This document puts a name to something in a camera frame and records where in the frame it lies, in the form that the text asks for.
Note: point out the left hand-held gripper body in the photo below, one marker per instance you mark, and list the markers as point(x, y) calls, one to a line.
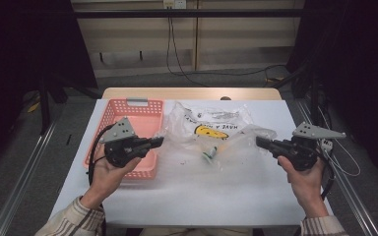
point(124, 150)

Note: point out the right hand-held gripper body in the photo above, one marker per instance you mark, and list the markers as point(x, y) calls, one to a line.
point(300, 154)

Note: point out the pink plastic basket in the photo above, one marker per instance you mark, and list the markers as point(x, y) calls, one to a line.
point(144, 121)

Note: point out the clear smiley plastic bag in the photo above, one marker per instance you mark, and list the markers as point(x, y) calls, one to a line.
point(190, 144)

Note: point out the small white-capped bottle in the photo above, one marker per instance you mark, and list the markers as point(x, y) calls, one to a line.
point(209, 154)

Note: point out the person's right hand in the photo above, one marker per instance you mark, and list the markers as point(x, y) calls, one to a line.
point(306, 187)

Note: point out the person's left hand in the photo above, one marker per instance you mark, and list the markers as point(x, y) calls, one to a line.
point(106, 180)

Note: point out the white power strip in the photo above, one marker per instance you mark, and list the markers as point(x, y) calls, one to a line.
point(327, 146)

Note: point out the small black floor item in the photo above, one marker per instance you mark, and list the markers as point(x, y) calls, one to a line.
point(68, 139)

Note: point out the dark round table fitting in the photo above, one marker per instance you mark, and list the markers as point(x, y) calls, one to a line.
point(225, 98)

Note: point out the black metal stand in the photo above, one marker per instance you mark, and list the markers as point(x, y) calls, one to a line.
point(44, 108)

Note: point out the yellow floor tape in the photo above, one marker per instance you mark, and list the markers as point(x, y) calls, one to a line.
point(33, 107)

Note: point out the black curtain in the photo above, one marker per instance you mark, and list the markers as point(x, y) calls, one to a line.
point(367, 49)
point(13, 49)

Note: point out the black horizontal bar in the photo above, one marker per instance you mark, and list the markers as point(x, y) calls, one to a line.
point(128, 13)

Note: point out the metal floor rail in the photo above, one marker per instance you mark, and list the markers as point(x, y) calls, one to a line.
point(350, 196)
point(19, 183)

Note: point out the white wall outlet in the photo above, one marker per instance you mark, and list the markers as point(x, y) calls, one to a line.
point(174, 4)

